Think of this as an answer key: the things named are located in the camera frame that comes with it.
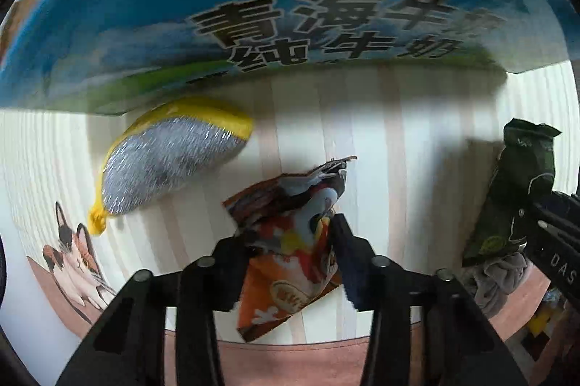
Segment green wipes pack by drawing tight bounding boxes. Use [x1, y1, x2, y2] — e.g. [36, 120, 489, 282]
[462, 119, 562, 267]

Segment grey sock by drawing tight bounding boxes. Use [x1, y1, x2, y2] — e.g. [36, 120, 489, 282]
[462, 251, 531, 319]

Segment orange panda snack bag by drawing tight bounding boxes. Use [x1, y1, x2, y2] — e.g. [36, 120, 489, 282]
[222, 156, 355, 343]

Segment yellow silver scrub sponge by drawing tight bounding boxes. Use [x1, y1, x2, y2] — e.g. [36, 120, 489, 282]
[87, 96, 254, 236]

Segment open cardboard milk box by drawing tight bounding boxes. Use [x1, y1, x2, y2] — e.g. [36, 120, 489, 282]
[1, 0, 579, 115]

